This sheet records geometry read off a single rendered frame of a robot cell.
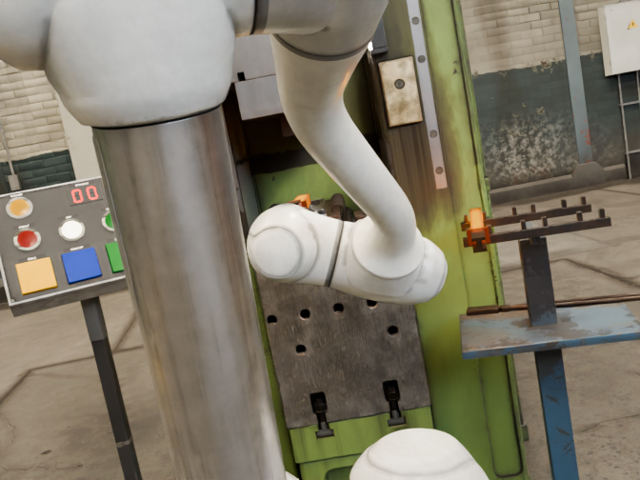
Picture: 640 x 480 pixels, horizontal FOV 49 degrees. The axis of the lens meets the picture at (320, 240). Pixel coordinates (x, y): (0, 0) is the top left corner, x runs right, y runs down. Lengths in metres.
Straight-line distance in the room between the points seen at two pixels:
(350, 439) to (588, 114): 7.13
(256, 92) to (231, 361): 1.28
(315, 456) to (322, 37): 1.47
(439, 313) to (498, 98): 6.39
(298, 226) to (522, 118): 7.48
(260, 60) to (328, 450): 1.02
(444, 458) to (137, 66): 0.48
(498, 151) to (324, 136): 7.56
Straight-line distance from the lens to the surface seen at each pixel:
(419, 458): 0.75
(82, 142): 7.33
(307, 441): 1.92
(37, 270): 1.73
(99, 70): 0.51
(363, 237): 0.98
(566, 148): 8.59
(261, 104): 1.81
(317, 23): 0.57
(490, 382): 2.12
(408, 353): 1.84
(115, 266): 1.72
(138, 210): 0.54
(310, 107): 0.71
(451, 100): 1.97
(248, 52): 1.82
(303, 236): 0.96
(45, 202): 1.81
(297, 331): 1.82
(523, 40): 8.45
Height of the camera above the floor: 1.22
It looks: 9 degrees down
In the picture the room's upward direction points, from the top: 11 degrees counter-clockwise
